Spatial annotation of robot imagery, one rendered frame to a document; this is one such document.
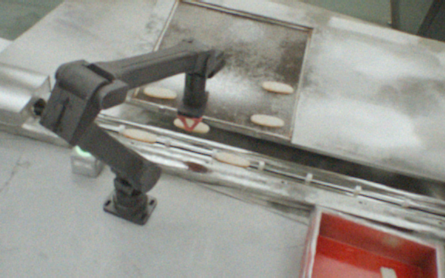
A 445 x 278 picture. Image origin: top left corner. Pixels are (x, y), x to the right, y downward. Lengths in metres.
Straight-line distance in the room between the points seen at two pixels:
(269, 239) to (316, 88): 0.55
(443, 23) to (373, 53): 1.29
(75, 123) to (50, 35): 1.04
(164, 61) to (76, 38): 0.87
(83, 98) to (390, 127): 1.01
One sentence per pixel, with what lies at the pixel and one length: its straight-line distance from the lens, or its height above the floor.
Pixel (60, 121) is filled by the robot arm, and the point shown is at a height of 1.27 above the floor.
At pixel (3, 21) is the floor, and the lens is 3.47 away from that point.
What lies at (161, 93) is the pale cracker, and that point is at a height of 0.91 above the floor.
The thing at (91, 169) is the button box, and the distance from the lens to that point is 1.34.
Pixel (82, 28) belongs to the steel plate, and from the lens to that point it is 1.90.
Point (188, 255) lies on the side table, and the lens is 1.23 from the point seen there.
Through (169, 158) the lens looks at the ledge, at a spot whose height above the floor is 0.86.
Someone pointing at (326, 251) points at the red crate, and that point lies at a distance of 1.31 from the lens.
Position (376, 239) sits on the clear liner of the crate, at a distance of 1.30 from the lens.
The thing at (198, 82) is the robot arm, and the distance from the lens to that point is 1.20.
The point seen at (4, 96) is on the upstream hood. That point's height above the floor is 0.92.
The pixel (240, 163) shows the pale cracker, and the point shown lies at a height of 0.86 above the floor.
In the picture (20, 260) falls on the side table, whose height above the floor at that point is 0.82.
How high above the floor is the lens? 1.88
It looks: 45 degrees down
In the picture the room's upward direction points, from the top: 11 degrees clockwise
